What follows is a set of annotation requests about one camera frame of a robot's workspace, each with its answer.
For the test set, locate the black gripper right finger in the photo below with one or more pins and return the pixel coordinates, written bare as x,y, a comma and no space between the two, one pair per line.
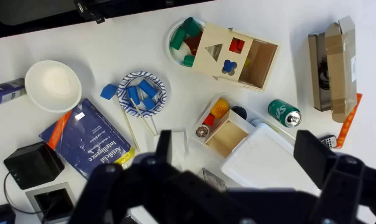
314,156

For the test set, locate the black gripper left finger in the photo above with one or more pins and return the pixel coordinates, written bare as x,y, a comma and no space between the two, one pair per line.
165,145

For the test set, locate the blue foam swab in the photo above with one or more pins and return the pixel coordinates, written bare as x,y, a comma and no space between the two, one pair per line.
150,104
109,91
149,88
134,95

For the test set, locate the orange ruler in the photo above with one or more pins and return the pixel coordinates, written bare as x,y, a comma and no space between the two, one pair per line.
349,120

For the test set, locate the red wooden block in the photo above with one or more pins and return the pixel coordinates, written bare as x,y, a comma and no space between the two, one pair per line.
210,120

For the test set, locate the green soda can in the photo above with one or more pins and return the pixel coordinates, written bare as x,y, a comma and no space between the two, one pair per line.
284,113

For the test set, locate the blue bowl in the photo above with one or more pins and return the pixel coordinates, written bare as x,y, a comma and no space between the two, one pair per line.
142,94

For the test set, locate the small wooden block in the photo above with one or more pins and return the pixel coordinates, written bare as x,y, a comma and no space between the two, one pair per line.
223,130

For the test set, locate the yellow wooden block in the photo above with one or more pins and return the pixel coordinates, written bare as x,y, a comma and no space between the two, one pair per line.
220,108

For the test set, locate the dark blue book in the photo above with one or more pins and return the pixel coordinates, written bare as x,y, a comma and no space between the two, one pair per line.
89,139

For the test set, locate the dark blue ball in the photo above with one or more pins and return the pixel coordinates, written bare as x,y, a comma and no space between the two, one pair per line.
240,111

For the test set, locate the green wooden block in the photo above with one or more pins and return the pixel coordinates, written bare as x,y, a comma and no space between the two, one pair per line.
192,27
189,60
179,38

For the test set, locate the brown cardboard box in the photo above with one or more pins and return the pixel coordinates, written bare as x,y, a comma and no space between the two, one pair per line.
333,69

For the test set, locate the white bowl holding blocks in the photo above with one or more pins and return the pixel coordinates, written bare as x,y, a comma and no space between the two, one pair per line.
181,53

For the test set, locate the orange marker pen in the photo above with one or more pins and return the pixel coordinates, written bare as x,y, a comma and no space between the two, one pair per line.
59,130

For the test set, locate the brown wooden block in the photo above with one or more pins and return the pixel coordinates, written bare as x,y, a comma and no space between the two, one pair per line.
195,43

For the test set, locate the wooden shape sorter box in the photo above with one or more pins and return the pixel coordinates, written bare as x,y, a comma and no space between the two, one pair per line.
236,57

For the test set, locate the plain white bowl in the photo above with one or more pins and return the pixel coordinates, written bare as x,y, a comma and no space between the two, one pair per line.
53,86

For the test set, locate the black cube device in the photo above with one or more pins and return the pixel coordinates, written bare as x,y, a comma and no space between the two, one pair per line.
34,165

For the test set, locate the blue marker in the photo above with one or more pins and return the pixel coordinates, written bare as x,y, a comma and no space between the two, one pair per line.
6,93

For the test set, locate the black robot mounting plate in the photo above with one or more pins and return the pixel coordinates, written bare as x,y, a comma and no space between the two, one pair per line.
39,13

